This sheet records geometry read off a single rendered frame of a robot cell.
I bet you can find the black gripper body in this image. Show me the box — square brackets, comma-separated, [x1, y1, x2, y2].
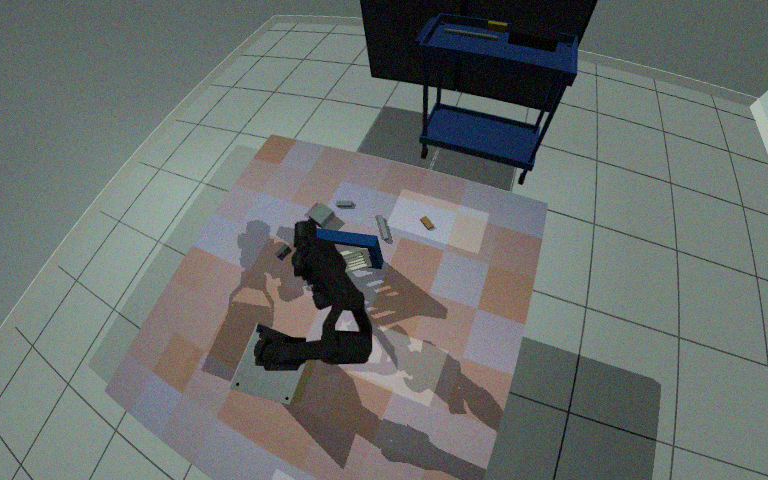
[302, 272, 332, 311]

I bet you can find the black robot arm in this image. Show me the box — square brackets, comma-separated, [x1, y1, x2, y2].
[258, 219, 372, 371]

